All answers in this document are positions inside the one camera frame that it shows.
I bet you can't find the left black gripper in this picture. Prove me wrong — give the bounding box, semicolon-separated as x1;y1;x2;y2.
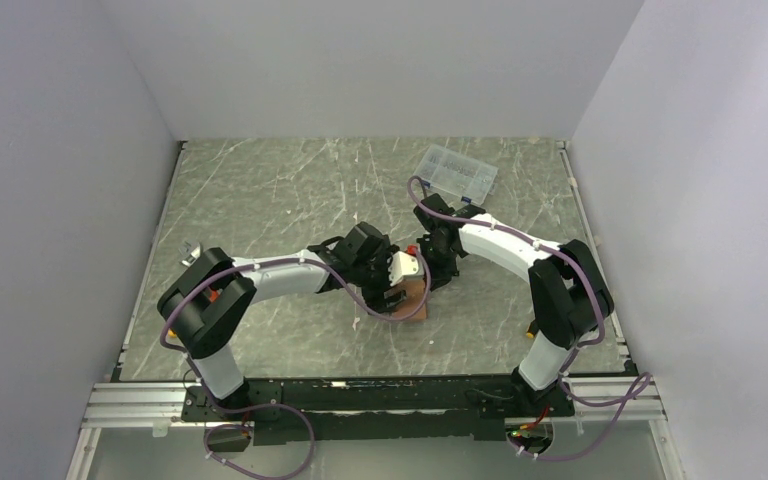
351;245;407;315

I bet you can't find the brown leather card holder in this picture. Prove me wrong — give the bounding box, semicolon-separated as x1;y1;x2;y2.
385;278;428;322

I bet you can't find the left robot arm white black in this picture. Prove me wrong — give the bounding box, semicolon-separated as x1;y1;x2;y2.
156;222;426;420

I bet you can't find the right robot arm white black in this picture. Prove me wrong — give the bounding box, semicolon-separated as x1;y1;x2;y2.
414;194;615;415

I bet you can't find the clear plastic organizer box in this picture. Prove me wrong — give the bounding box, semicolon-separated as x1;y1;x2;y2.
414;144;498;206

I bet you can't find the black yellow screwdriver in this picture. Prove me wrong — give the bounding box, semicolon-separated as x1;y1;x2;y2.
526;321;539;339

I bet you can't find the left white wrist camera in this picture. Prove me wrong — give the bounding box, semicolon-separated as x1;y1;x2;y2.
388;250;425;287

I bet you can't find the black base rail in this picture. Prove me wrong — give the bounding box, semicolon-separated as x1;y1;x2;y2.
181;374;575;446

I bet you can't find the aluminium frame rail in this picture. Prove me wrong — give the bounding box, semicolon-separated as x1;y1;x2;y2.
67;375;664;479

